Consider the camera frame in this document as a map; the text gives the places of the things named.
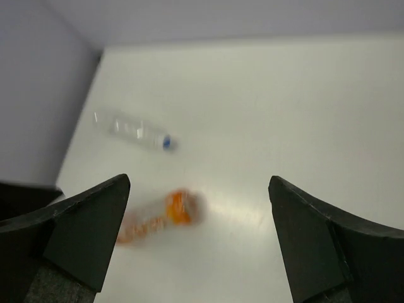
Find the orange label plastic bottle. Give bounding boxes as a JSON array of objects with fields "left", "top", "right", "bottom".
[{"left": 116, "top": 188, "right": 206, "bottom": 246}]

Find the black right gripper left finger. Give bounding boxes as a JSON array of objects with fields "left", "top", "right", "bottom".
[{"left": 1, "top": 174, "right": 131, "bottom": 302}]

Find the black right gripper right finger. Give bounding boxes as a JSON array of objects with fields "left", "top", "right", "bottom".
[{"left": 268, "top": 176, "right": 403, "bottom": 302}]

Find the clear label-free plastic bottle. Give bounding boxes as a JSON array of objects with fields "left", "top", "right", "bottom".
[{"left": 93, "top": 109, "right": 179, "bottom": 152}]

